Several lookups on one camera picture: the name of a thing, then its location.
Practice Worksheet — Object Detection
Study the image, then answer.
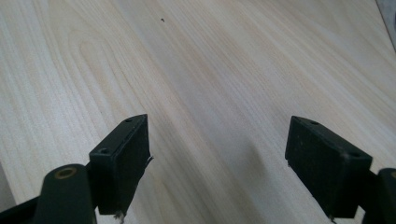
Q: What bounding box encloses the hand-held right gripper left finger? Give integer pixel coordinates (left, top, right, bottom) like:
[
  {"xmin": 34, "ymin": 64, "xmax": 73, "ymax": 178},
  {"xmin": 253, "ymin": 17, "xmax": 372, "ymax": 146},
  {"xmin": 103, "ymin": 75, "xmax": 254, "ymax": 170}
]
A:
[{"xmin": 89, "ymin": 113, "xmax": 154, "ymax": 217}]

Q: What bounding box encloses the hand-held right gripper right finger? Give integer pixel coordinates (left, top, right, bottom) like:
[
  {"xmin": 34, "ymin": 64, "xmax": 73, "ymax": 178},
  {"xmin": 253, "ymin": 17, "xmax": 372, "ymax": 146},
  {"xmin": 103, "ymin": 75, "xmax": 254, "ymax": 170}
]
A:
[{"xmin": 284, "ymin": 115, "xmax": 374, "ymax": 219}]

